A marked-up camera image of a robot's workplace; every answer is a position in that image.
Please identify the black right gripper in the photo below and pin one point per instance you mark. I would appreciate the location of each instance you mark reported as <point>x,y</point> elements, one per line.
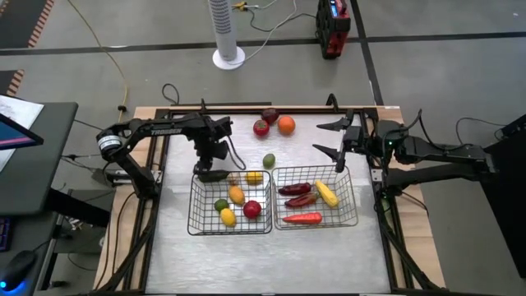
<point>356,137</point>

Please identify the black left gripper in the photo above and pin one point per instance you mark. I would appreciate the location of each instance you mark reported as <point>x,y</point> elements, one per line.
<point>203,146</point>

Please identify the green lime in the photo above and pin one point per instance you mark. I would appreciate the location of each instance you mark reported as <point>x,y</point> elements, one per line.
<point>221,204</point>

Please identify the yellow orange mango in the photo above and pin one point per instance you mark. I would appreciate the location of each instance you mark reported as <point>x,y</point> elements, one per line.
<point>236,194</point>

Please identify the yellow lemon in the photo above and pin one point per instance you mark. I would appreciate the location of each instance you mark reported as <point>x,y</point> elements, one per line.
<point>254,177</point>
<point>228,216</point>

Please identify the yellow corn cob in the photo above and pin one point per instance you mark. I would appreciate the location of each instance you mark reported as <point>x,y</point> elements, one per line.
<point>326,193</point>

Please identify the dark red chili pepper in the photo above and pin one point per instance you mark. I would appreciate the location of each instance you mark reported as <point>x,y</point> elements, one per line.
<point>294,188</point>

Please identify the red apple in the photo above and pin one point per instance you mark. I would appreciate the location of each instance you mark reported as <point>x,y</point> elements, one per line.
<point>252,209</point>

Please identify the light green mango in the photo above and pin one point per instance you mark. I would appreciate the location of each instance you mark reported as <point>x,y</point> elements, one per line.
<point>268,160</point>

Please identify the red brown pepper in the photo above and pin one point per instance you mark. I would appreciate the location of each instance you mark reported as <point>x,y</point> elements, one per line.
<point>302,200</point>

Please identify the orange carrot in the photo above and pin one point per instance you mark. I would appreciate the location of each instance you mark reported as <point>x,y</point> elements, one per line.
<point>303,218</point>

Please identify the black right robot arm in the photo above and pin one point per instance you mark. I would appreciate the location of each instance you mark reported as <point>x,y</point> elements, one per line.
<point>444,152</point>

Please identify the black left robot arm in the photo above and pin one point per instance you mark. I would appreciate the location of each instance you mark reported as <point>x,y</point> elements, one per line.
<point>164,131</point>

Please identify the dark red round produce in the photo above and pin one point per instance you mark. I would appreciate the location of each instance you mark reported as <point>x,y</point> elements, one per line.
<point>270,115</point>

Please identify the white garlic bulb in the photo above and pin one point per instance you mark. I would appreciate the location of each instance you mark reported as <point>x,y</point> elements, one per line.
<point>233,181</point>

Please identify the red tomato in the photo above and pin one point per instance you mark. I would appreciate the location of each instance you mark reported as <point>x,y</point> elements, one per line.
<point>261,128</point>

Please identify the red black power unit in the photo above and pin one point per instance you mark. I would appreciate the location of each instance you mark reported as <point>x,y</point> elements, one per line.
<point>333,24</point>

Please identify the white tower fan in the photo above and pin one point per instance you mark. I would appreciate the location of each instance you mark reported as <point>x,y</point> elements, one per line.
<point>226,29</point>

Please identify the black side desk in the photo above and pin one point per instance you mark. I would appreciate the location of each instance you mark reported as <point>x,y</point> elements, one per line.
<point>37,172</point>

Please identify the black equipment cart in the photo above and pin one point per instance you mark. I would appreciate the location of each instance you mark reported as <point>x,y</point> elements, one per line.
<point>509,197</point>

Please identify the white paper sheet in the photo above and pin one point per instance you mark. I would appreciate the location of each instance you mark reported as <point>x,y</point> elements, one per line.
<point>20,109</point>

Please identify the tilted display screen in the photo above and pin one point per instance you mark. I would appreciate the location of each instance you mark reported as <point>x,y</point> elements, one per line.
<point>14,133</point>

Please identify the black keyboard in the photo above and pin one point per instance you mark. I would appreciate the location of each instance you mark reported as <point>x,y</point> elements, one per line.
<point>4,234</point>

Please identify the black computer mouse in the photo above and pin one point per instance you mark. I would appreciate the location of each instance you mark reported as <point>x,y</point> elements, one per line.
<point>16,269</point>

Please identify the black mat striped edge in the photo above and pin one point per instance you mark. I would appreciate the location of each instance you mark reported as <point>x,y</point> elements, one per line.
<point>22,20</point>

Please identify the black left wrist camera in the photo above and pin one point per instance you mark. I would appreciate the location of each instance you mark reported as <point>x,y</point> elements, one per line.
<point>220,150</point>

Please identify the black aluminium table frame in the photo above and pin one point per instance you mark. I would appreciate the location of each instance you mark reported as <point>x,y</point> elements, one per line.
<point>304,110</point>

